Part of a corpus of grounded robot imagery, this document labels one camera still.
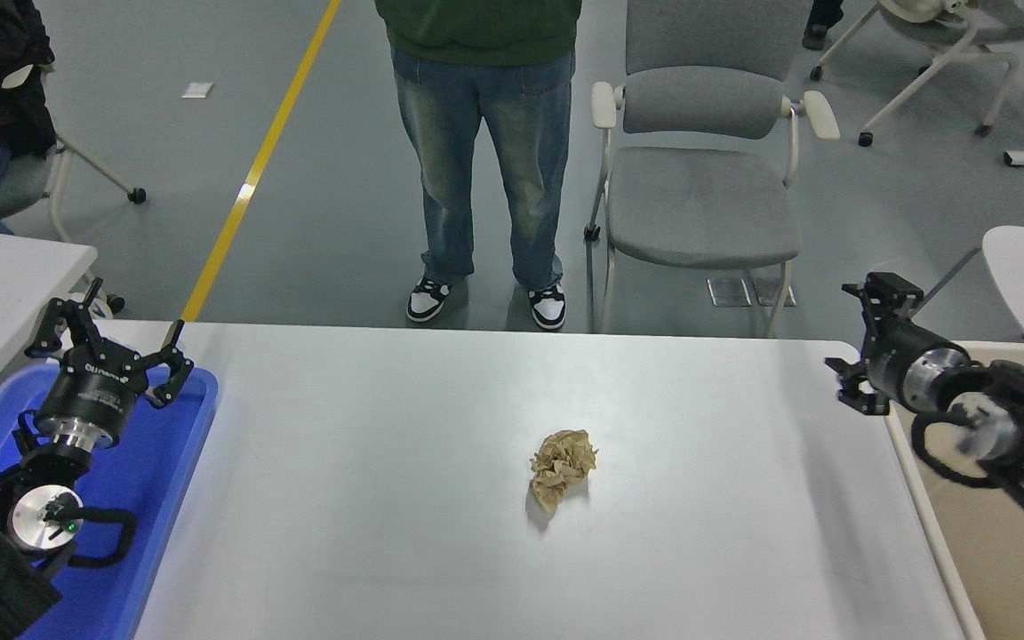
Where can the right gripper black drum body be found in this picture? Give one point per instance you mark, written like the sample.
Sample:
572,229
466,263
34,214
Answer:
894,360

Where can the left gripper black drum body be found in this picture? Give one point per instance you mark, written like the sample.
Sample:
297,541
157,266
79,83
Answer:
90,391

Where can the tan paper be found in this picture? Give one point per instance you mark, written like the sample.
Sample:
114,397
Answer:
561,467

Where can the black caster wheel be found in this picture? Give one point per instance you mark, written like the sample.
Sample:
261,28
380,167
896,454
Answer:
114,304

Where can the blue plastic tray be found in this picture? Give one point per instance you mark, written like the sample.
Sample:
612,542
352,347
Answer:
156,462

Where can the metal floor socket plate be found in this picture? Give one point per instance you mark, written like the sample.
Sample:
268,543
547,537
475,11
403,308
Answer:
773,293
729,293

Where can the grey chair with white legs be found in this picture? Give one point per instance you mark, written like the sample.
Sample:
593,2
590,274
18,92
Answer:
19,182

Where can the grey padded armchair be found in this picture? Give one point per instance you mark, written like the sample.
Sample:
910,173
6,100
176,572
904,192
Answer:
699,204

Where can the large pale bin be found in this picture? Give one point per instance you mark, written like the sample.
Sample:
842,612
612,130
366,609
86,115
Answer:
992,569

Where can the white-framed wheeled chair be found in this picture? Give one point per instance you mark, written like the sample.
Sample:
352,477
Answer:
992,22

